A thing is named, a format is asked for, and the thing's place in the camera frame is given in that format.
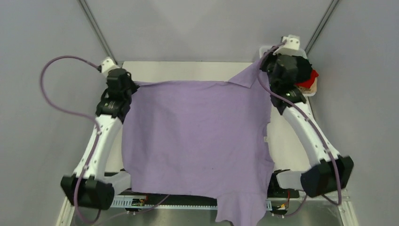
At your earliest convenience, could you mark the purple t shirt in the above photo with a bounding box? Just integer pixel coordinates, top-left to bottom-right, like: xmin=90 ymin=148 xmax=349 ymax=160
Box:
xmin=121 ymin=61 xmax=274 ymax=226

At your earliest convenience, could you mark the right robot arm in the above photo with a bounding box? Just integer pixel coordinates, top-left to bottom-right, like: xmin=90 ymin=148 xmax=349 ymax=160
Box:
xmin=258 ymin=53 xmax=354 ymax=197

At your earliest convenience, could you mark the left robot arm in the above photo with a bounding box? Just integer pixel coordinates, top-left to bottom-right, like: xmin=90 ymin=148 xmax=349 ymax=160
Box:
xmin=60 ymin=68 xmax=144 ymax=210

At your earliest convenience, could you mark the black t shirt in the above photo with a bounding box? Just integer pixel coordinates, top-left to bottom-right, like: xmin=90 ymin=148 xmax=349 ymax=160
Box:
xmin=295 ymin=56 xmax=313 ymax=83

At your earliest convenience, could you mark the white plastic laundry basket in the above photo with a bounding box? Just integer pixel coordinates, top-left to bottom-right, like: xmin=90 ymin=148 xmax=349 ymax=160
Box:
xmin=259 ymin=46 xmax=315 ymax=97

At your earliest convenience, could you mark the red t shirt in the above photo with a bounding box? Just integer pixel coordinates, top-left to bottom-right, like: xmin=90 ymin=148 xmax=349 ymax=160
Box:
xmin=296 ymin=70 xmax=319 ymax=89

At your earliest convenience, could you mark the beige t shirt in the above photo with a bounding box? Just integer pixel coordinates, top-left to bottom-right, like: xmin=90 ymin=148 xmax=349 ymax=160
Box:
xmin=298 ymin=78 xmax=318 ymax=97

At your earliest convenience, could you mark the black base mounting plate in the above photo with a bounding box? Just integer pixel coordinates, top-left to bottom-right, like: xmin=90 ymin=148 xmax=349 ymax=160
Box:
xmin=104 ymin=169 xmax=300 ymax=200

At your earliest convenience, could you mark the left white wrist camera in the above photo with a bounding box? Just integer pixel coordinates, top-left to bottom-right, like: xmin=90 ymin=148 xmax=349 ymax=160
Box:
xmin=97 ymin=56 xmax=120 ymax=78

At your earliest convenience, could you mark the white slotted cable duct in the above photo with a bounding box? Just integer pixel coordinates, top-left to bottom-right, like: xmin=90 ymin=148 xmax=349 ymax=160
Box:
xmin=111 ymin=195 xmax=272 ymax=211

